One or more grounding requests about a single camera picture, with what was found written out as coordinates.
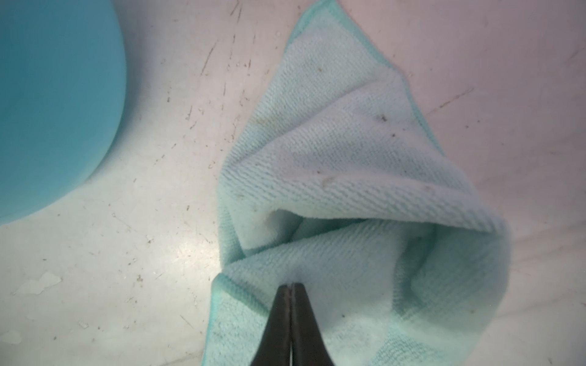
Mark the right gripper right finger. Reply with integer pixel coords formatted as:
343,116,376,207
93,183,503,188
291,283,334,366

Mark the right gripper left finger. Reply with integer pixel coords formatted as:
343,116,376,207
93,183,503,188
250,285,291,366

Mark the mint green microfiber cloth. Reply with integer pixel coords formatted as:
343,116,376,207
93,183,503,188
202,1,511,365

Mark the teal plastic bucket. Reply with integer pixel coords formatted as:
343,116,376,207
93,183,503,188
1,1,127,224

